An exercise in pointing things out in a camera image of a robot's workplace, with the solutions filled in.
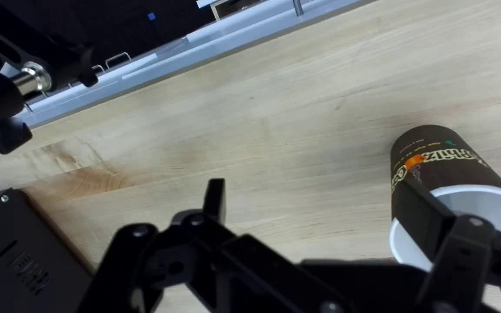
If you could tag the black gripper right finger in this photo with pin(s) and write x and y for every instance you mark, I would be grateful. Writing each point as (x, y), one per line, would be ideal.
(453, 234)

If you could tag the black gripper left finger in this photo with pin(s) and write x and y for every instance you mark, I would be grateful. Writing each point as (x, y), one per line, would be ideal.
(227, 272)

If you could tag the brown paper coffee cup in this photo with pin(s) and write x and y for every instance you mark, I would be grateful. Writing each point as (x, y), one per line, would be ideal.
(443, 162)

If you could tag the black box on table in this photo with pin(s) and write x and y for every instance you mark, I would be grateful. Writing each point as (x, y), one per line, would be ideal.
(39, 270)

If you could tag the silver aluminium rail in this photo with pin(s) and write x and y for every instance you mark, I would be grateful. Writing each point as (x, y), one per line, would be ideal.
(142, 41)

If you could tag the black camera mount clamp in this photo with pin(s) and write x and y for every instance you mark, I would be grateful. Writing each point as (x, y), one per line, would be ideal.
(30, 65)

